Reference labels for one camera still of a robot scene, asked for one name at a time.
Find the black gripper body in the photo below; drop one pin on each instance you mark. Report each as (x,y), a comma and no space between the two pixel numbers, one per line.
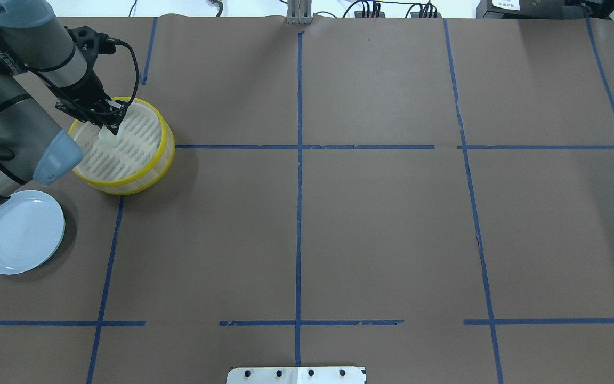
(84,92)

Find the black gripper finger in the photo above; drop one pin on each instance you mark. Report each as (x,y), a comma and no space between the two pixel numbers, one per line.
(109,122)
(116,112)

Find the white steamed bun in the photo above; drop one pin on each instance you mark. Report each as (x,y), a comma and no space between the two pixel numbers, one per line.
(106,137)

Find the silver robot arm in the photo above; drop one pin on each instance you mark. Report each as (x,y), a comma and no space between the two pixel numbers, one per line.
(33,147)

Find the yellow bamboo steamer basket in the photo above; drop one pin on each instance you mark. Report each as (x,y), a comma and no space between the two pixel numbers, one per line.
(144,152)

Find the light blue plate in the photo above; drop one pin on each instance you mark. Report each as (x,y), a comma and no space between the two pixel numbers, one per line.
(32,227)

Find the aluminium frame post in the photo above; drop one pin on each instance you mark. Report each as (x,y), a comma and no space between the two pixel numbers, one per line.
(299,12)

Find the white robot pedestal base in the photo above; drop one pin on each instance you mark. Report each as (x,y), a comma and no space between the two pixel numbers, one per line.
(318,374)

